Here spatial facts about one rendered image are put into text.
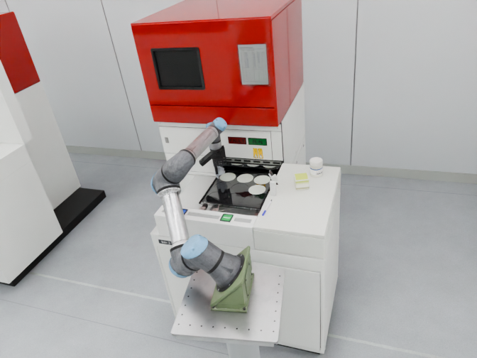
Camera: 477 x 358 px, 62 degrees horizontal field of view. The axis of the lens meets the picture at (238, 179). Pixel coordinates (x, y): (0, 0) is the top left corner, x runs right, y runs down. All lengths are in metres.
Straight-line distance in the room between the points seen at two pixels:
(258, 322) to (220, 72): 1.31
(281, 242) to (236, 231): 0.23
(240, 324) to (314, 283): 0.53
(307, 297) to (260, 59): 1.26
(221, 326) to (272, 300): 0.25
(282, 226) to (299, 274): 0.28
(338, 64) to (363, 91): 0.34
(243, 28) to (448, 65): 2.04
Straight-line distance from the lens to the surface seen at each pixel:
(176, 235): 1.85
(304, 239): 1.93
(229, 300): 1.75
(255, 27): 2.14
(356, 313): 2.85
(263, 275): 1.92
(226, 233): 2.04
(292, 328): 2.43
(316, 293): 2.17
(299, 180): 2.15
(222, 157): 2.40
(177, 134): 2.63
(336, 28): 3.64
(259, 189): 2.34
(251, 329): 1.74
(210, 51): 2.26
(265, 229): 1.95
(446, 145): 4.01
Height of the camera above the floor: 2.20
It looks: 32 degrees down
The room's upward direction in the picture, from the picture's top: 7 degrees counter-clockwise
